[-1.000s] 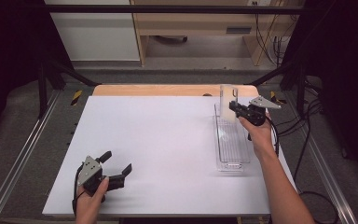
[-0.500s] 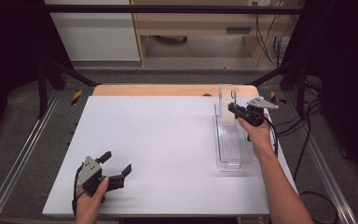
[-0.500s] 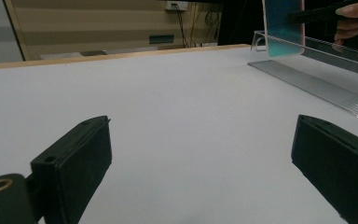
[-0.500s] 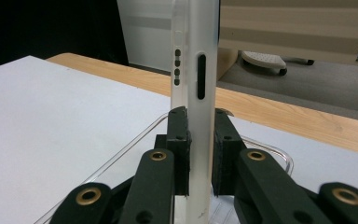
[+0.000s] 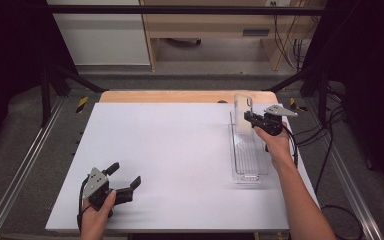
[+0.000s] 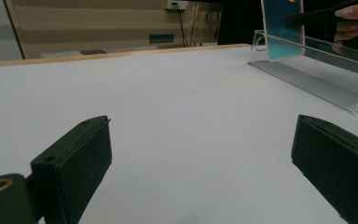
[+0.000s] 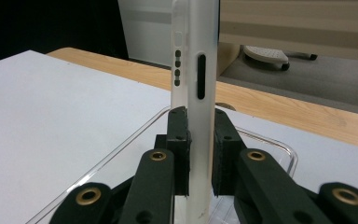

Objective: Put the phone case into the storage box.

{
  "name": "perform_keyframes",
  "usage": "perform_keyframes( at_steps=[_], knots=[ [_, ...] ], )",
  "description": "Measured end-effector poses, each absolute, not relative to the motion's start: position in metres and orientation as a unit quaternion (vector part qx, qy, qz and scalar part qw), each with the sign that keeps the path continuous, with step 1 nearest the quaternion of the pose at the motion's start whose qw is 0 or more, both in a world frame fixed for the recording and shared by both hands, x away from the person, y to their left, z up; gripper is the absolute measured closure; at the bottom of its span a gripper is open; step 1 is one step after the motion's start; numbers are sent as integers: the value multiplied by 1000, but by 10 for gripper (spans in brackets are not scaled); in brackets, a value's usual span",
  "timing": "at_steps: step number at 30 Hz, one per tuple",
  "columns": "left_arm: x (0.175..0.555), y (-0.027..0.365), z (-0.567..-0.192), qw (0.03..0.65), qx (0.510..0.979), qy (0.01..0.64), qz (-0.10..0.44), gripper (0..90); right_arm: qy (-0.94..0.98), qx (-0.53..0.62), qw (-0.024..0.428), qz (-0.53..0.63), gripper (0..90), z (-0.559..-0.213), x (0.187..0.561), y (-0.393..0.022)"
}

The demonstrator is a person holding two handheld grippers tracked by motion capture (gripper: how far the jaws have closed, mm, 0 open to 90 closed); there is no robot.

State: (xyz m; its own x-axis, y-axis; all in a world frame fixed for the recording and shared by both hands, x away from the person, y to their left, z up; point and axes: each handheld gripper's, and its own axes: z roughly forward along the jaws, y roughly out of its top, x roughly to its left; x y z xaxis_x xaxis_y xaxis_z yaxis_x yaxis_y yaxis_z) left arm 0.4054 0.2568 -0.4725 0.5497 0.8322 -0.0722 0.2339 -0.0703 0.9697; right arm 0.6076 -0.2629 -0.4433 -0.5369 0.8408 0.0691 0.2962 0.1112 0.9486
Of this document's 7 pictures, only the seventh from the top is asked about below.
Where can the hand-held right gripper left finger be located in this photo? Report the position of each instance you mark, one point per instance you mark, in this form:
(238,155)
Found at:
(180,149)

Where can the grey chair base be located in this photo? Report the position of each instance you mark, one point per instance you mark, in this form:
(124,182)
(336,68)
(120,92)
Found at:
(265,54)

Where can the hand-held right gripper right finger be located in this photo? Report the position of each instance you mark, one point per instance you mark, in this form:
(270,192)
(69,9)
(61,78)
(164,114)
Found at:
(225,155)

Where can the clear acrylic tray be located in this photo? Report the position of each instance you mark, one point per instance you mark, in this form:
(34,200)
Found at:
(105,168)

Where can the wooden office desk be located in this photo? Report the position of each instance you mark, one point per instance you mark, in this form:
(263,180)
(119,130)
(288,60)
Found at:
(292,25)

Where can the black curtain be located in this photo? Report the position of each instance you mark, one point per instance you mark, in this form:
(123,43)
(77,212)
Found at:
(49,28)

